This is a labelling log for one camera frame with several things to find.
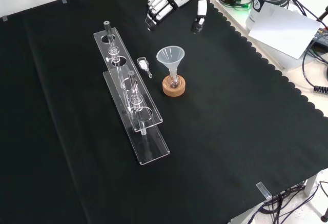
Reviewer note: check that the clear weighing funnel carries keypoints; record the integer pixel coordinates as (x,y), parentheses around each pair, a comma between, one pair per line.
(142,63)

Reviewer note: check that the translucent plastic funnel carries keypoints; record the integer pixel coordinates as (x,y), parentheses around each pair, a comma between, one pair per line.
(170,55)

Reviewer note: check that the clear funnel stand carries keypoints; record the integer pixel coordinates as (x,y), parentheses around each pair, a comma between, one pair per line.
(151,152)

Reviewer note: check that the round-bottom glass flask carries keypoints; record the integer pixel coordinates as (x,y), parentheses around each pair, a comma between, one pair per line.
(173,82)

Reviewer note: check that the white paper sheet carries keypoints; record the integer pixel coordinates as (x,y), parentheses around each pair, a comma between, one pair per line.
(282,29)

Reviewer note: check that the black bench cloth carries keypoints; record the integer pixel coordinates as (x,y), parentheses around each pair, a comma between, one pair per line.
(217,131)

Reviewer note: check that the black power adapter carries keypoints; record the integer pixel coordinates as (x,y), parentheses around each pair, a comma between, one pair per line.
(322,37)

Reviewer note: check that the white table leg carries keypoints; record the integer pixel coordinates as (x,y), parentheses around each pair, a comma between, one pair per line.
(311,183)

